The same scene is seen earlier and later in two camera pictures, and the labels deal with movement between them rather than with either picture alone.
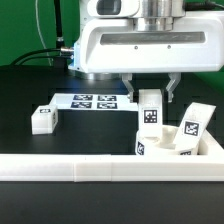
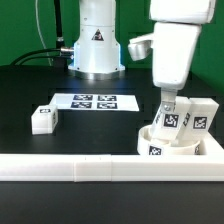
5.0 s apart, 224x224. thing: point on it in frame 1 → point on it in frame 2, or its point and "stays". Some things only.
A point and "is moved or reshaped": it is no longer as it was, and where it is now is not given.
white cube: x=44 y=120 stays
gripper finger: x=126 y=79 → x=168 y=101
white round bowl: x=163 y=145 is moved or reshaped
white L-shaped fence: x=206 y=166 stays
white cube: x=150 y=113 → x=168 y=126
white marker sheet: x=92 y=100 stays
